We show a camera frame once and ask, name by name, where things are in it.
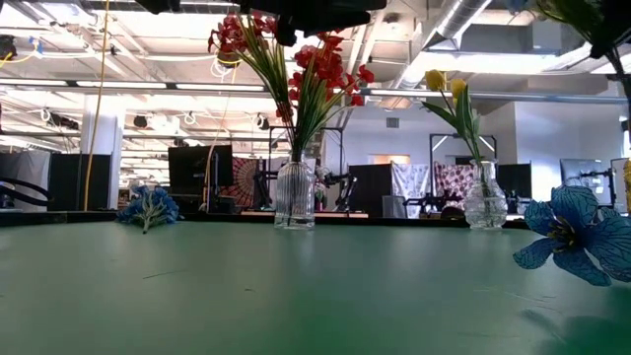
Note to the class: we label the grey partition panel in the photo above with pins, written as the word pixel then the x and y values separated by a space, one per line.
pixel 24 165

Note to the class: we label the green table mat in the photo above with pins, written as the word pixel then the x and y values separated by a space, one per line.
pixel 246 296

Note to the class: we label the smooth silver ventilation duct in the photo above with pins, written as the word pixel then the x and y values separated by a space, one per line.
pixel 453 20

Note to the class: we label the clear bulbous glass vase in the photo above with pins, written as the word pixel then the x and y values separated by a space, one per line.
pixel 485 207

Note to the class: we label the blue artificial flower bunch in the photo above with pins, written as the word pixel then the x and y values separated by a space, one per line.
pixel 148 207
pixel 567 15
pixel 572 232

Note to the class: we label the white pillar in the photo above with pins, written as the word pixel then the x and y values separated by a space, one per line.
pixel 106 143

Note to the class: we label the red mandala tapestry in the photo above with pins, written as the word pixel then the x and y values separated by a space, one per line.
pixel 244 175

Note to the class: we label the long ceiling light bar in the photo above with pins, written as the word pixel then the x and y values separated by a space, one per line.
pixel 222 87

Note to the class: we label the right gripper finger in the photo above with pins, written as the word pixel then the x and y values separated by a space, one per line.
pixel 616 29

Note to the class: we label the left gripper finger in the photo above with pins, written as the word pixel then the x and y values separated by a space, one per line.
pixel 287 34

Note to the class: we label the black aluminium table frame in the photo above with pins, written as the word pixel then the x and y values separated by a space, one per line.
pixel 74 217

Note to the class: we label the amber yellow glass vase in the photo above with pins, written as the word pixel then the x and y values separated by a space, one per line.
pixel 627 187

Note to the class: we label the round black ceiling fixture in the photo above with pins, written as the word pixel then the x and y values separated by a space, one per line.
pixel 228 56

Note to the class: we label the purple patterned cloth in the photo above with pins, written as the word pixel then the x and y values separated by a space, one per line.
pixel 453 180

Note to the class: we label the white patterned cloth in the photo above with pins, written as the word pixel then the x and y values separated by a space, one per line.
pixel 409 180

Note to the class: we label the clear ribbed glass vase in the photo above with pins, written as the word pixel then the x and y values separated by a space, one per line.
pixel 295 207

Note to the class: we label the grey computer monitor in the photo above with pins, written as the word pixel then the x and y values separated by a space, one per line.
pixel 581 175

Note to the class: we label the black metal frame stand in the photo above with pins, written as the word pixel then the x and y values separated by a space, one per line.
pixel 328 129
pixel 488 134

